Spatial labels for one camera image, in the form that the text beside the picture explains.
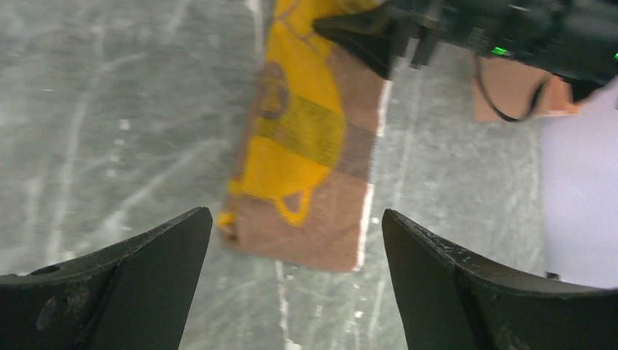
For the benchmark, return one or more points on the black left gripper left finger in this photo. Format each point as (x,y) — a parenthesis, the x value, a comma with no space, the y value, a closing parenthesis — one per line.
(135,294)

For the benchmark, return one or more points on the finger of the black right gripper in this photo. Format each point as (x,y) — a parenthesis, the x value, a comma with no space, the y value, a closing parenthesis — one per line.
(377,37)

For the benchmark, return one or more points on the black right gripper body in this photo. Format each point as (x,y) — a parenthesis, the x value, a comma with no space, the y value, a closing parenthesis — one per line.
(575,40)

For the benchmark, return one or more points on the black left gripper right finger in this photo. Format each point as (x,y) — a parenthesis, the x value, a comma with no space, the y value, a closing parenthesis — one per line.
(450,297)

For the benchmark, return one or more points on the yellow brown towel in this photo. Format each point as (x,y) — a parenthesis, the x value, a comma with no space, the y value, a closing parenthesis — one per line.
(302,187)

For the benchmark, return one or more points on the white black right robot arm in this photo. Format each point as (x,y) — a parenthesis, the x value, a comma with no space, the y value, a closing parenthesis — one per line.
(580,160)

